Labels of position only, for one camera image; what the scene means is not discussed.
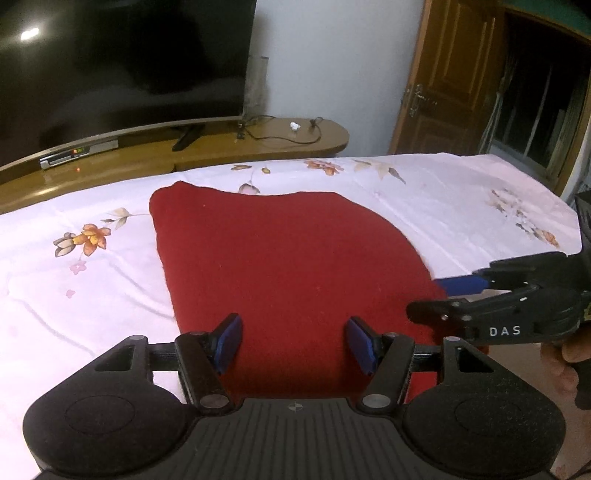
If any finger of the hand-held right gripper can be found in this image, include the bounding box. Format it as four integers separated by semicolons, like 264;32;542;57
436;251;568;296
406;282;542;329

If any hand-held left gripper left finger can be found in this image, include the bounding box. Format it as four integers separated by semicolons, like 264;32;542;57
90;313;244;412

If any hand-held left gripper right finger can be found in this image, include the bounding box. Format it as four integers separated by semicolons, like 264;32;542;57
346;316;504;415

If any red knit garment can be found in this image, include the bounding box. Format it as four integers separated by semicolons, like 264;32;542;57
148;181;490;402

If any person's right hand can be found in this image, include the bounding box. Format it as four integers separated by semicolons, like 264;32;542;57
540;340;591;397

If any white floral bed sheet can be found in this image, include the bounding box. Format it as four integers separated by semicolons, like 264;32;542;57
0;152;583;480

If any wooden television cabinet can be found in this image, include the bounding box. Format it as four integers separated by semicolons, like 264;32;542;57
0;115;350;215

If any black television foot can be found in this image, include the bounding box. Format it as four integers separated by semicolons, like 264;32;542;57
172;124;208;152

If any wooden door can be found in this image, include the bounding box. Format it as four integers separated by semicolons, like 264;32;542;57
388;0;509;155

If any silver set-top box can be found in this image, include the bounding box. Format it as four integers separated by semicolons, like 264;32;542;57
39;141;120;171

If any black television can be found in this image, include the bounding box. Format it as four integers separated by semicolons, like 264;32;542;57
0;0;258;160

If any metal door handle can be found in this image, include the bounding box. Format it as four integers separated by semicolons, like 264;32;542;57
409;83;438;118

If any black cable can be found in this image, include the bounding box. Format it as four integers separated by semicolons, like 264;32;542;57
235;115;324;147

